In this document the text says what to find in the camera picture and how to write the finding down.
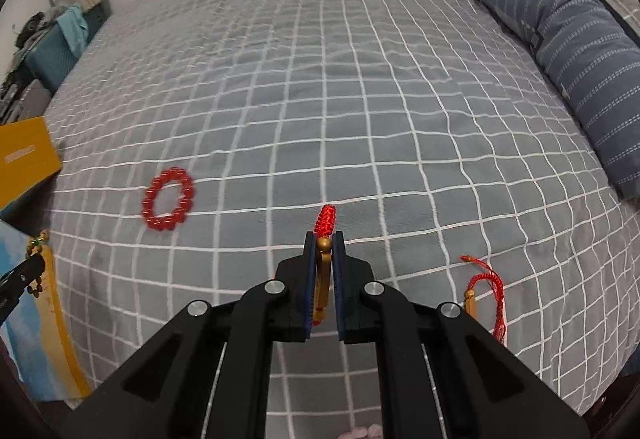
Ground teal suitcase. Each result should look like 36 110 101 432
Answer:
22 0 114 92

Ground red bead bracelet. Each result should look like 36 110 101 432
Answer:
141 167 197 233

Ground grey checked bedsheet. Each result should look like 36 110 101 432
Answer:
42 0 640 422

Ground yellow jewelry box blue lining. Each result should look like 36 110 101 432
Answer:
0 219 94 404

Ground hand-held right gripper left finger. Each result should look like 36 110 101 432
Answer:
60 231 318 439

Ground red cord bracelet gold tube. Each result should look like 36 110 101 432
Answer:
459 254 509 346
312 204 336 325

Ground dark bead bracelet green beads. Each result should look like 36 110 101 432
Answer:
27 229 52 296

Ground teal cloth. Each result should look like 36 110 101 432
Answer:
55 4 92 56

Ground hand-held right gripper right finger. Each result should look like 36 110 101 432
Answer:
331 231 601 439

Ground blue striped bolster pillow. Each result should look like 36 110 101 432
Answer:
448 0 640 200

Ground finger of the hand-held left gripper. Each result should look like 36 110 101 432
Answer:
0 253 46 316

